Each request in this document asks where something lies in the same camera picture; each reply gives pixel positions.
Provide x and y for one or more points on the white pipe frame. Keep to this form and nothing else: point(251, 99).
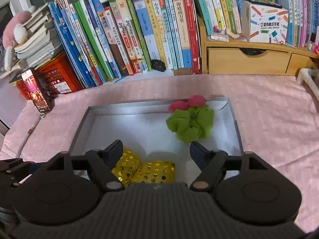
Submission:
point(306, 75)

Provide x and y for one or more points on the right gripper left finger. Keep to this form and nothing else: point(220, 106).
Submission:
point(101, 162)

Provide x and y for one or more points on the pink green scrunchie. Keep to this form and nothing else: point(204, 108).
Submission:
point(190, 119)

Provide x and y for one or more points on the smartphone on stand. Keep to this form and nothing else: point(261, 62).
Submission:
point(39, 97)

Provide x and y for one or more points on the wooden drawer organizer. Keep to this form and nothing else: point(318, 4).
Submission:
point(239, 57)

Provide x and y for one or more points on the pink white plush toy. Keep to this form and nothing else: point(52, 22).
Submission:
point(14, 34)

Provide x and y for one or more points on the stack of books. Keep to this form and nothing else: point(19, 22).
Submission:
point(42, 45)

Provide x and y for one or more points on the white patterned label box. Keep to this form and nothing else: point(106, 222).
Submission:
point(264, 24)

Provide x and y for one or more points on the red plastic crate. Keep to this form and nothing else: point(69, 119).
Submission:
point(58, 76)

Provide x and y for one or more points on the pink striped tablecloth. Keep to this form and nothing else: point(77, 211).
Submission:
point(277, 119)

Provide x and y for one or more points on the row of upright books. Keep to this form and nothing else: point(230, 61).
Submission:
point(107, 40)

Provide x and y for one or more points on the gold sequin pillow bow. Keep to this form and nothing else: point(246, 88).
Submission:
point(130, 169)

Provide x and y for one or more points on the white grey cardboard box tray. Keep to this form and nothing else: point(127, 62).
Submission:
point(141, 126)

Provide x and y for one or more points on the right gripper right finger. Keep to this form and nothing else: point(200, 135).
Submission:
point(210, 164)

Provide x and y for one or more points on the small black box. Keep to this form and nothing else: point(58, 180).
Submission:
point(158, 65)

